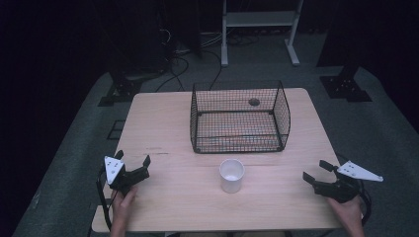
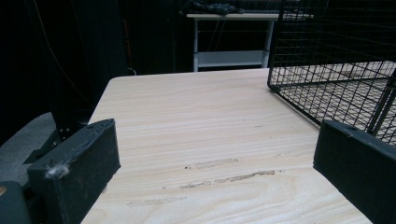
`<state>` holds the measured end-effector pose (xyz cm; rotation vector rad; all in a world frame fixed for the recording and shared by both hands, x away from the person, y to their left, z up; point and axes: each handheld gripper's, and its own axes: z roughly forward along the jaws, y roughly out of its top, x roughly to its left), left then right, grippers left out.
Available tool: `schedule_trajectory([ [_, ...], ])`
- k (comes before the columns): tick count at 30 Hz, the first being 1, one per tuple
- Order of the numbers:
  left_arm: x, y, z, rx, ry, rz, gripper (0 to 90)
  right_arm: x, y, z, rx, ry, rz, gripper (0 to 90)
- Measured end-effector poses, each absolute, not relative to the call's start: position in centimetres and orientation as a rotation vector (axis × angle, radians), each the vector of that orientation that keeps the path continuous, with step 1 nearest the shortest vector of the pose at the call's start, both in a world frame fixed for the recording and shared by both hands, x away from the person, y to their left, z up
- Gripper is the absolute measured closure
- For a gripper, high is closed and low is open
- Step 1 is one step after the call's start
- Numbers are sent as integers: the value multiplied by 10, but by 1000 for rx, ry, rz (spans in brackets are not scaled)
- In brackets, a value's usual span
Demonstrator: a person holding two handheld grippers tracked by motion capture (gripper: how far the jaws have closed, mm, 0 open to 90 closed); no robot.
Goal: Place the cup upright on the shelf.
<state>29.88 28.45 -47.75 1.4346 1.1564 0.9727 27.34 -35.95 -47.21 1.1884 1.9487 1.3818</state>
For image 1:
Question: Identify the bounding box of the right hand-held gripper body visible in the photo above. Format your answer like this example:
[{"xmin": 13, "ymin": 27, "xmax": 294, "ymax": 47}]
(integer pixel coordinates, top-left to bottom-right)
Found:
[{"xmin": 312, "ymin": 160, "xmax": 384, "ymax": 204}]

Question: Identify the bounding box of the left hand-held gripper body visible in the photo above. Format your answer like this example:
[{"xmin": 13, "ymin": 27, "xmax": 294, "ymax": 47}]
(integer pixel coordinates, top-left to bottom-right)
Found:
[{"xmin": 104, "ymin": 156, "xmax": 151, "ymax": 196}]

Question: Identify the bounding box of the person's right hand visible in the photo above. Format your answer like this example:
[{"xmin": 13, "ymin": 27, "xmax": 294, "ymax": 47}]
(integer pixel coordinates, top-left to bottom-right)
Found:
[{"xmin": 327, "ymin": 194, "xmax": 364, "ymax": 228}]

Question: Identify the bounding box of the person's left hand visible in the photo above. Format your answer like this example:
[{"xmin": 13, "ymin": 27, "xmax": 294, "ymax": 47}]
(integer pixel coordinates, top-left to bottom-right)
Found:
[{"xmin": 111, "ymin": 185, "xmax": 138, "ymax": 227}]

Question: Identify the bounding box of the black stand base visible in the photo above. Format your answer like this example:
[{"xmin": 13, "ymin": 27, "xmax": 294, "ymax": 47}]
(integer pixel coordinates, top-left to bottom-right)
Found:
[
  {"xmin": 318, "ymin": 64, "xmax": 374, "ymax": 104},
  {"xmin": 97, "ymin": 70, "xmax": 143, "ymax": 108}
]

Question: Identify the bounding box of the white cup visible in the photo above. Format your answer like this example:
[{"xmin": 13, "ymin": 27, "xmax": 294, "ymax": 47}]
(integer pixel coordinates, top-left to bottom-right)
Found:
[{"xmin": 218, "ymin": 158, "xmax": 246, "ymax": 195}]

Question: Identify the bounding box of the white metal stand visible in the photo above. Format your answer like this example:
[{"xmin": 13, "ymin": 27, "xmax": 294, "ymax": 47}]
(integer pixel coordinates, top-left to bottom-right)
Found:
[{"xmin": 220, "ymin": 0, "xmax": 306, "ymax": 68}]

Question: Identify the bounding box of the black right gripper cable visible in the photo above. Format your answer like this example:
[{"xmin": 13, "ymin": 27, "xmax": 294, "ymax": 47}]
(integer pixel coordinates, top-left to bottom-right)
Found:
[{"xmin": 358, "ymin": 184, "xmax": 374, "ymax": 227}]

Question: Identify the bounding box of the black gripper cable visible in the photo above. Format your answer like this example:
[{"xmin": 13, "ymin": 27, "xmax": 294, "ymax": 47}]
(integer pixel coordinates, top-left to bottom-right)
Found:
[
  {"xmin": 96, "ymin": 167, "xmax": 114, "ymax": 232},
  {"xmin": 358, "ymin": 184, "xmax": 374, "ymax": 227}
]

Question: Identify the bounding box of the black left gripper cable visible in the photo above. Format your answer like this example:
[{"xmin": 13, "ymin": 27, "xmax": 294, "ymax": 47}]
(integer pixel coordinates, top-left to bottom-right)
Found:
[{"xmin": 96, "ymin": 167, "xmax": 114, "ymax": 232}]

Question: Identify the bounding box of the black wire mesh basket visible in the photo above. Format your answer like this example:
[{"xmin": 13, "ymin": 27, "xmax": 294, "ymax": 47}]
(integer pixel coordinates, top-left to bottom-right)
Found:
[{"xmin": 189, "ymin": 80, "xmax": 292, "ymax": 155}]

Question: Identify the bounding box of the black floor cable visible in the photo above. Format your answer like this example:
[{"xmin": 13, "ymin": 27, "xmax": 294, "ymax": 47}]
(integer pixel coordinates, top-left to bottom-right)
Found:
[
  {"xmin": 154, "ymin": 54, "xmax": 191, "ymax": 94},
  {"xmin": 201, "ymin": 48, "xmax": 225, "ymax": 92}
]

